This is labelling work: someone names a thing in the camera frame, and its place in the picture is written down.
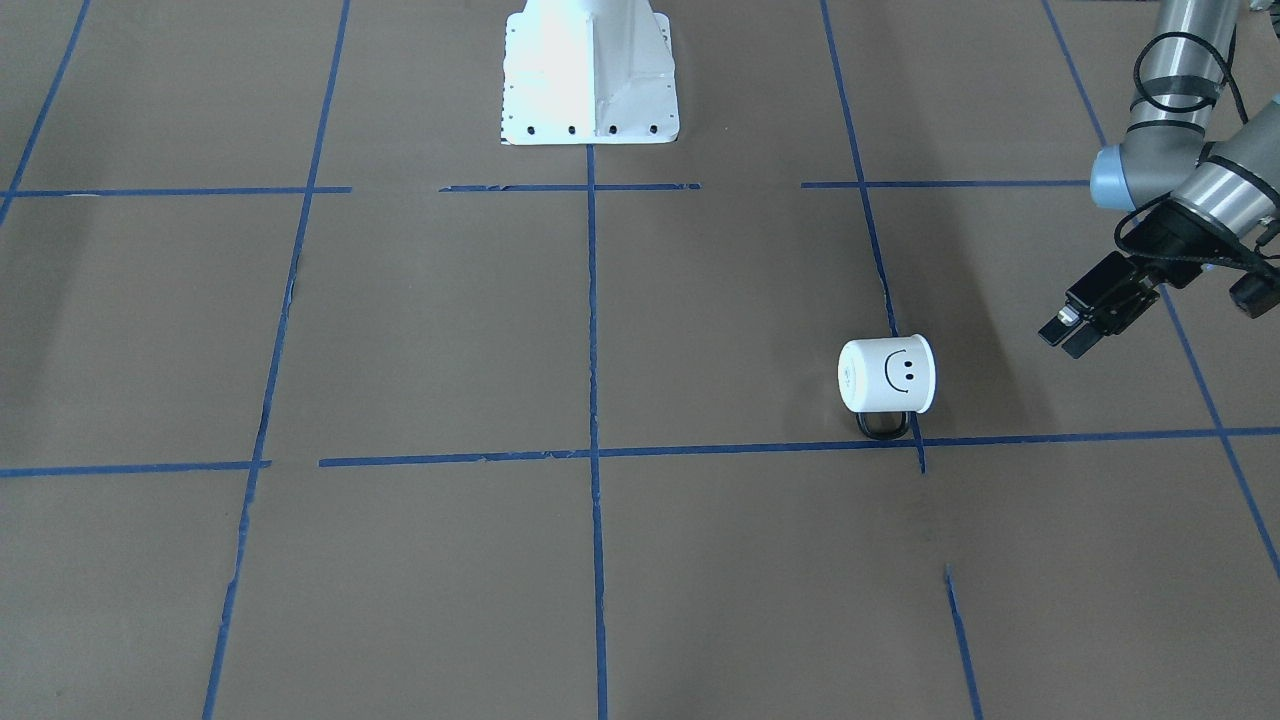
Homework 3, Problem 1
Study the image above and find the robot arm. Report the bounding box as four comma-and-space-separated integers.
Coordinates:
1039, 1, 1279, 357

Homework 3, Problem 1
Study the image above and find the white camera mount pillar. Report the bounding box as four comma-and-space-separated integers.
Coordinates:
500, 1, 681, 146

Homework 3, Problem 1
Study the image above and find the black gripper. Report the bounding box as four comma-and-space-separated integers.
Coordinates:
1037, 204, 1221, 359

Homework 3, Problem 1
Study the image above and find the white smiley face mug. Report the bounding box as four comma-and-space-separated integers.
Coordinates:
837, 334, 938, 441

